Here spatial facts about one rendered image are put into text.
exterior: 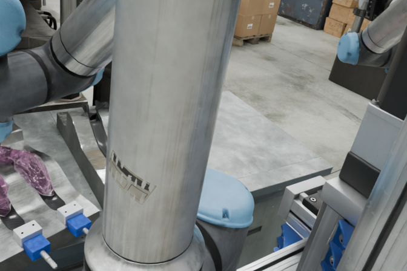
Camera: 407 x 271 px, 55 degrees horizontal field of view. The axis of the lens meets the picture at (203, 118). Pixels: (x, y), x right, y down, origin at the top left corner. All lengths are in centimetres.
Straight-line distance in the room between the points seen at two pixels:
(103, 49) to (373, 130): 37
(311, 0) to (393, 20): 707
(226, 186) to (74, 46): 26
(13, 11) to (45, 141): 101
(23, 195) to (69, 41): 65
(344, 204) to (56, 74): 43
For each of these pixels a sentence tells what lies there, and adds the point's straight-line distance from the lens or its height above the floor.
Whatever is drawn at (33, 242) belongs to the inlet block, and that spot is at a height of 87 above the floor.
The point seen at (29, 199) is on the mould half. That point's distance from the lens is 110.
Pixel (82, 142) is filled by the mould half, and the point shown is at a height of 89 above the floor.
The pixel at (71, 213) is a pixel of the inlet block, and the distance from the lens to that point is 102.
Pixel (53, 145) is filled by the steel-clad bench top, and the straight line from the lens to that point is 141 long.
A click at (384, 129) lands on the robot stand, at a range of 57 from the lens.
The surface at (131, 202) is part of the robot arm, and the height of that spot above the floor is 136.
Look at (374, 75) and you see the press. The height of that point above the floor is 29.
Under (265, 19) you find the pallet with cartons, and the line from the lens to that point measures 601.
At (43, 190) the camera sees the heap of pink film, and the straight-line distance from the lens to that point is 110.
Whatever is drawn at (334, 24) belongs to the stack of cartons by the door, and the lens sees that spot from 781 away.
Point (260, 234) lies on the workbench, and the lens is 165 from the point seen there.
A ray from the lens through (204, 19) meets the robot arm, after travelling 25.
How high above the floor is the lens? 156
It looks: 27 degrees down
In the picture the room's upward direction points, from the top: 11 degrees clockwise
